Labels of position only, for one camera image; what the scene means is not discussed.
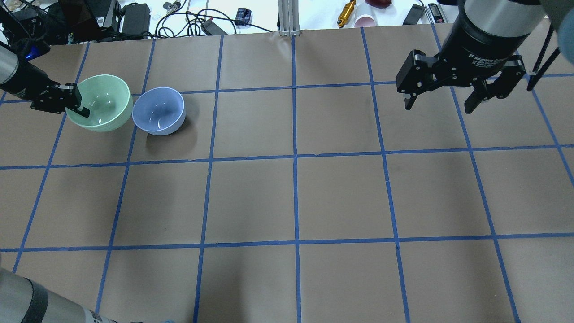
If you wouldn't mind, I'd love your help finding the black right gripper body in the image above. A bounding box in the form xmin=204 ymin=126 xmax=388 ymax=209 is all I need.
xmin=435 ymin=20 xmax=527 ymax=87

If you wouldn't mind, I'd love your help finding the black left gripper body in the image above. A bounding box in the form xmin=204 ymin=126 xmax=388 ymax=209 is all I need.
xmin=9 ymin=61 xmax=60 ymax=106

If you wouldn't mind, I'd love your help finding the green bowl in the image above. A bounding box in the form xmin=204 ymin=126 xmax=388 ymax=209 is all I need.
xmin=65 ymin=75 xmax=134 ymax=132

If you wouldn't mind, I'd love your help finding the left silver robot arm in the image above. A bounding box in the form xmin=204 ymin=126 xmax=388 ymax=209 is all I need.
xmin=0 ymin=44 xmax=112 ymax=323

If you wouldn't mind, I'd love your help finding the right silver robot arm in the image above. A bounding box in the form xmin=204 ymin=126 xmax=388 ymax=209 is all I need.
xmin=396 ymin=0 xmax=573 ymax=114

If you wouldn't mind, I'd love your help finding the blue bowl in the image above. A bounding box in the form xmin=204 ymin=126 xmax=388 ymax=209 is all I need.
xmin=132 ymin=87 xmax=186 ymax=136

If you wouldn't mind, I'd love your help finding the black power adapter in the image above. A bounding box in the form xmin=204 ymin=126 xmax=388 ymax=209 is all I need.
xmin=402 ymin=4 xmax=425 ymax=25

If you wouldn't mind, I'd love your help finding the pink cup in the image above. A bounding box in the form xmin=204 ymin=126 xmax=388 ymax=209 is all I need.
xmin=353 ymin=13 xmax=378 ymax=27

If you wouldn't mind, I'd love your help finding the gold metal cylinder tool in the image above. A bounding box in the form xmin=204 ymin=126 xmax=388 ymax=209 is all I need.
xmin=336 ymin=0 xmax=356 ymax=29

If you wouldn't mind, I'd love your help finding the aluminium frame post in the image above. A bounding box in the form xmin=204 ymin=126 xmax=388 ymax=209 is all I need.
xmin=278 ymin=0 xmax=301 ymax=37

